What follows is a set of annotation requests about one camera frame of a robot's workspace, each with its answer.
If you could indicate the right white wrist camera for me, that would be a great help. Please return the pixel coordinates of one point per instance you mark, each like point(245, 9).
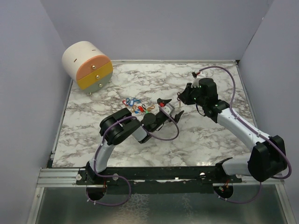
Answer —
point(197, 77)

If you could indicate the round pastel drawer cabinet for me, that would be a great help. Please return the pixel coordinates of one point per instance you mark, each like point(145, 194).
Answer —
point(87, 66)

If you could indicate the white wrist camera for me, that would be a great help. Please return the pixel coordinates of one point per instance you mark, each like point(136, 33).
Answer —
point(197, 77)
point(167, 108)

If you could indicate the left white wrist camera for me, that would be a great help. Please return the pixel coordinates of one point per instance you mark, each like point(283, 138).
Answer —
point(167, 108)

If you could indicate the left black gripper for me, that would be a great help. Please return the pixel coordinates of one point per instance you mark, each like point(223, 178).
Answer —
point(163, 101)

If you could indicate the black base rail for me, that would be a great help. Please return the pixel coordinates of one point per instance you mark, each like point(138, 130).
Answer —
point(155, 180)

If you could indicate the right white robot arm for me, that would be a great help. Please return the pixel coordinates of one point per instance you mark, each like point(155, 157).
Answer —
point(267, 157)

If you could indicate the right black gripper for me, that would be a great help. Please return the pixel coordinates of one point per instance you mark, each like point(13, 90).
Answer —
point(184, 96)

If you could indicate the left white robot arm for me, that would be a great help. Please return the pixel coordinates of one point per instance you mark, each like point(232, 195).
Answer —
point(117, 127)

